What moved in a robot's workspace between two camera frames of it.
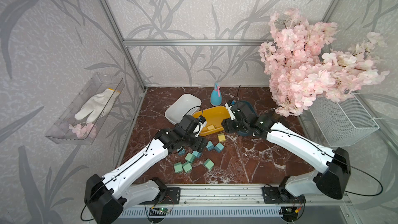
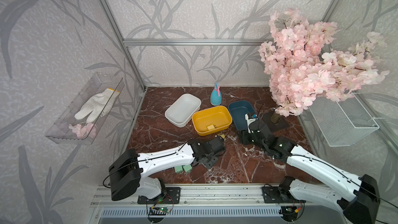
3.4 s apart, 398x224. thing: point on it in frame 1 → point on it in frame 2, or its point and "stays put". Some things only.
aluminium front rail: [239, 196] stays put
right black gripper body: [229, 125] → [247, 139]
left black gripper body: [195, 142] → [211, 161]
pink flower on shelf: [84, 130] stays put
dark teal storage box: [245, 115] stays put
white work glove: [98, 105] stays put
